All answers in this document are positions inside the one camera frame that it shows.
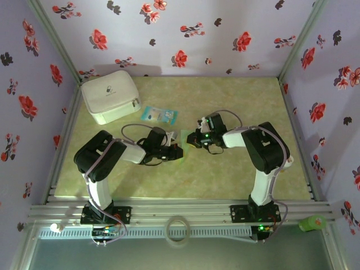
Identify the clear tape roll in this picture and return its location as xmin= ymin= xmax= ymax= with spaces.
xmin=164 ymin=215 xmax=192 ymax=248

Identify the aluminium side rail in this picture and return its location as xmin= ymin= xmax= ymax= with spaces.
xmin=42 ymin=81 xmax=84 ymax=205
xmin=278 ymin=78 xmax=318 ymax=202

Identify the light green cloth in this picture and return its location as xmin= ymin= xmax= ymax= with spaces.
xmin=179 ymin=129 xmax=195 ymax=164

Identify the control board with wires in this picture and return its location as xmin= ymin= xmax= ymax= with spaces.
xmin=251 ymin=223 xmax=276 ymax=244
xmin=91 ymin=224 xmax=120 ymax=247

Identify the aluminium corner post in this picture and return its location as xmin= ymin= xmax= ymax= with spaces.
xmin=28 ymin=0 xmax=83 ymax=85
xmin=277 ymin=0 xmax=330 ymax=82

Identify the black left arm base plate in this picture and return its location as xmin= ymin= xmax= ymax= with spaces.
xmin=80 ymin=206 xmax=132 ymax=226

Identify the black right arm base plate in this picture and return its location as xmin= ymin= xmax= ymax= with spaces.
xmin=229 ymin=204 xmax=282 ymax=224

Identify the blue snack packet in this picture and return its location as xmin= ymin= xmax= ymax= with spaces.
xmin=140 ymin=106 xmax=179 ymax=127

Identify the white slotted cable duct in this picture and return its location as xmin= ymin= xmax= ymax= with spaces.
xmin=38 ymin=226 xmax=253 ymax=240

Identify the grey right arm cable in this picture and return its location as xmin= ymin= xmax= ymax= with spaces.
xmin=218 ymin=109 xmax=291 ymax=244

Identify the green plastic bottle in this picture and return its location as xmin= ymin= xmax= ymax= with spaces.
xmin=298 ymin=215 xmax=327 ymax=233

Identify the white zip pouch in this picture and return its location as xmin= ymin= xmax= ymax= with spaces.
xmin=80 ymin=70 xmax=141 ymax=126

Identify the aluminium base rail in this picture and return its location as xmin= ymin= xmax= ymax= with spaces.
xmin=27 ymin=198 xmax=337 ymax=226

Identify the aluminium frame bar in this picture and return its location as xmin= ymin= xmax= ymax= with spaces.
xmin=322 ymin=224 xmax=349 ymax=270
xmin=11 ymin=224 xmax=40 ymax=270

